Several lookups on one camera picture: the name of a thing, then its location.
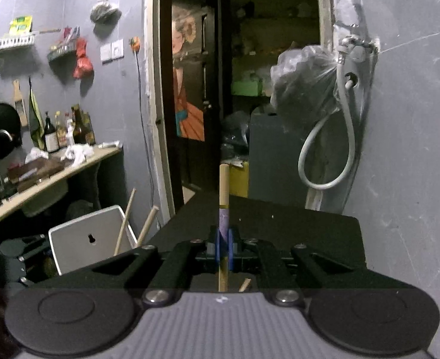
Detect white perforated plastic utensil basket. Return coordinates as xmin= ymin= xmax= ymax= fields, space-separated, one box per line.
xmin=49 ymin=205 xmax=125 ymax=275

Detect purple banded wooden chopstick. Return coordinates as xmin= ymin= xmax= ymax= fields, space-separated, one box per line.
xmin=218 ymin=164 xmax=230 ymax=293

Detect dark grey cabinet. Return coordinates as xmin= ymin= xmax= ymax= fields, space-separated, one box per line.
xmin=248 ymin=105 xmax=309 ymax=208

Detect dark glass bottle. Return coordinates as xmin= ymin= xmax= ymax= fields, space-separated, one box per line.
xmin=44 ymin=112 xmax=60 ymax=153

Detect yellow container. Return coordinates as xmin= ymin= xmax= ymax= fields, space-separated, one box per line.
xmin=229 ymin=160 xmax=249 ymax=198

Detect wooden side counter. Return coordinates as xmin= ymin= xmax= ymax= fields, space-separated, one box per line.
xmin=0 ymin=146 xmax=123 ymax=222

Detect red plastic bag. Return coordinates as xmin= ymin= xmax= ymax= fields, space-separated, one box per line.
xmin=73 ymin=37 xmax=93 ymax=80

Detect clear plastic bag dark contents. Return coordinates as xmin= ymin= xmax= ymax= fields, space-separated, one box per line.
xmin=270 ymin=45 xmax=339 ymax=130

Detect green box on shelf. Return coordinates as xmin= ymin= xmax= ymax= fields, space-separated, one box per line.
xmin=231 ymin=80 xmax=263 ymax=96

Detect white water hose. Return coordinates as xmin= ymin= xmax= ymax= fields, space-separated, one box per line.
xmin=297 ymin=57 xmax=357 ymax=191

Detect white wall rack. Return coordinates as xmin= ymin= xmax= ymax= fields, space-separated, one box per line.
xmin=0 ymin=32 xmax=36 ymax=52

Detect white wall switch plate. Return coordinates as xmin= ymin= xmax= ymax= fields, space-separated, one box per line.
xmin=100 ymin=39 xmax=124 ymax=63

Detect orange wall plug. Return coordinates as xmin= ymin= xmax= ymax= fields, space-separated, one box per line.
xmin=129 ymin=36 xmax=141 ymax=54

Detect metal wall tap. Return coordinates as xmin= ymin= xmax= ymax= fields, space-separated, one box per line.
xmin=336 ymin=34 xmax=377 ymax=65

